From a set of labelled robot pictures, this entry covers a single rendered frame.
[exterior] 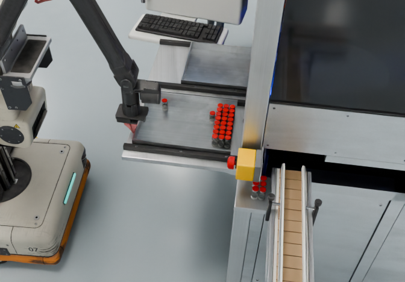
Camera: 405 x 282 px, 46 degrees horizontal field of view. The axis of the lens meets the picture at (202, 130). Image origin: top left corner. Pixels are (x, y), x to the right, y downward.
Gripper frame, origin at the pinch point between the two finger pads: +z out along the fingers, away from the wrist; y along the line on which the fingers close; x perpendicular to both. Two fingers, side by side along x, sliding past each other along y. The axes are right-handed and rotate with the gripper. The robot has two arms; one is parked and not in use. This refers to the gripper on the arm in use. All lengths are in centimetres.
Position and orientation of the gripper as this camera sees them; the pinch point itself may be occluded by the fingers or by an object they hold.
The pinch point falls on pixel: (134, 130)
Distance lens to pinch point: 169.1
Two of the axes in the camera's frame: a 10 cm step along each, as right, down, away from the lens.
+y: 9.9, 1.2, -0.7
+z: -0.3, 7.0, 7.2
